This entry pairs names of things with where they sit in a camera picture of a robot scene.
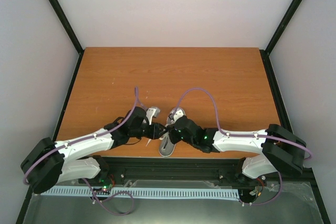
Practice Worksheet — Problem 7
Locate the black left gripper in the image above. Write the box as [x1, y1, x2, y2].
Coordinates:
[130, 122, 169, 140]

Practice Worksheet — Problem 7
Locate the white shoelace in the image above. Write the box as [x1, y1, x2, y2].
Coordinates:
[146, 122, 173, 146]

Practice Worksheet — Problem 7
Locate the grey canvas sneaker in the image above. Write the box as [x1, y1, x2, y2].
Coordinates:
[159, 117, 175, 157]

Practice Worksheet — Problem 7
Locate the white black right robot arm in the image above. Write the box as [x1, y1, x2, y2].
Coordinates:
[169, 116, 308, 179]

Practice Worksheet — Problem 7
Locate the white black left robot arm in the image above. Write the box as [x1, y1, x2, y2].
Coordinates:
[20, 106, 167, 194]

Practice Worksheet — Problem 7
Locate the small lit circuit board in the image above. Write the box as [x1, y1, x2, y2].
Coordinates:
[101, 177, 115, 192]

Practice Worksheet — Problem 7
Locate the clear plastic sheet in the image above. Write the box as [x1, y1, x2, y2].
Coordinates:
[267, 181, 313, 198]

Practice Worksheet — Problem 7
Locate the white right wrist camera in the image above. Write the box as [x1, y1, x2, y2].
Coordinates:
[167, 107, 185, 121]

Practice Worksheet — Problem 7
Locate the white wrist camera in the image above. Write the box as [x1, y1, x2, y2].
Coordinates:
[167, 107, 185, 121]
[146, 106, 161, 125]

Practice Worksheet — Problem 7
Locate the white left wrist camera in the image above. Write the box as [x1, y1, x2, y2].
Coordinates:
[146, 106, 161, 125]

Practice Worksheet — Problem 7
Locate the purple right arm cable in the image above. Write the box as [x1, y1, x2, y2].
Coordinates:
[175, 87, 313, 206]

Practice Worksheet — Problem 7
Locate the black front frame rail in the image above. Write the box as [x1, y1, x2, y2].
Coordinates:
[34, 156, 314, 189]

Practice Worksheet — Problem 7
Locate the light blue slotted cable duct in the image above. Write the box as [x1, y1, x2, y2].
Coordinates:
[41, 186, 239, 201]

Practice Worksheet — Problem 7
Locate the black right table rail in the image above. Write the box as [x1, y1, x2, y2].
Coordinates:
[259, 48, 307, 167]

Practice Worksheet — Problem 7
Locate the black table rail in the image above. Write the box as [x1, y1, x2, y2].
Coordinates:
[259, 48, 307, 167]
[52, 50, 85, 141]

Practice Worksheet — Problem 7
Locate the black left table rail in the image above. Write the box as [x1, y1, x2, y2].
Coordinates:
[52, 50, 85, 141]

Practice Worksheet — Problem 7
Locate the black left rear frame post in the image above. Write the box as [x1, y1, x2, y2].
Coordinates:
[48, 0, 84, 55]

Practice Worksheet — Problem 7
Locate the black frame post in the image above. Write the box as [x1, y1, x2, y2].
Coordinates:
[48, 0, 84, 55]
[265, 0, 303, 57]

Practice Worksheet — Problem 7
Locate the black right rear frame post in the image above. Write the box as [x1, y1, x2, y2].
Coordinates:
[265, 0, 303, 57]

